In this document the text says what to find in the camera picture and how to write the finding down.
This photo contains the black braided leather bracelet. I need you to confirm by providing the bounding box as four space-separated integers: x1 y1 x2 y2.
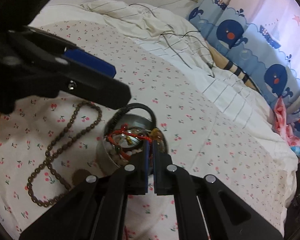
103 102 170 156

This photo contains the red string bracelet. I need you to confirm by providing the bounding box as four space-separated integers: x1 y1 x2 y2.
106 124 153 160

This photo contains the white pearl bead bracelet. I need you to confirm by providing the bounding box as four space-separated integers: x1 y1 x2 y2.
107 148 143 167

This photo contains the round silver metal tin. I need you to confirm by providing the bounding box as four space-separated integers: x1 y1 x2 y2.
96 113 157 175

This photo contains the cherry print white bedsheet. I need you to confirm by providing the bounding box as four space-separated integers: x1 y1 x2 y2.
0 21 297 239

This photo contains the white striped duvet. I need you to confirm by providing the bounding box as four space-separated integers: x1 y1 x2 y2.
31 0 274 130

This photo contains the pink patterned cloth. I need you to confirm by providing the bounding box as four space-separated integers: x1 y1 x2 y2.
274 97 300 162

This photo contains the striped tan pillow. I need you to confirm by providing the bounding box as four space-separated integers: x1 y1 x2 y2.
207 43 260 93

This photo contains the blue whale bed bumper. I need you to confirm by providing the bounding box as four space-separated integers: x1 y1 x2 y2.
188 0 300 136

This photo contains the long brown bead necklace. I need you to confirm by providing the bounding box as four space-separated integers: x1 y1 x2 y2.
26 100 103 209

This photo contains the amber bead bracelet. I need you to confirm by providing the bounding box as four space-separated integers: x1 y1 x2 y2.
140 127 167 156

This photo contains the black charging cable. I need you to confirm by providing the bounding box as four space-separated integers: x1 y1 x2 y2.
128 0 216 78

